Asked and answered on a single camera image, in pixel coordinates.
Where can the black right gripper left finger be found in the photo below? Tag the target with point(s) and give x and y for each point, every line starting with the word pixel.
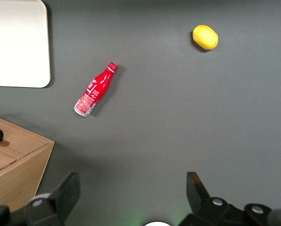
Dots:
pixel 60 200

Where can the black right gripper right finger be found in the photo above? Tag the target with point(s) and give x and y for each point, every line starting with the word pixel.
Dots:
pixel 201 204

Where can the red coke bottle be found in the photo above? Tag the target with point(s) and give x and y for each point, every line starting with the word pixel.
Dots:
pixel 95 90

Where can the white rectangular tray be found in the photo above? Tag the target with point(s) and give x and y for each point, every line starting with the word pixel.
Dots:
pixel 16 43

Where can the light wooden board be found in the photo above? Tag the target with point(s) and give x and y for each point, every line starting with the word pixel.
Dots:
pixel 18 171

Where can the yellow lemon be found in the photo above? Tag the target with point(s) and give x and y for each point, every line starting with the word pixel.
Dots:
pixel 205 37

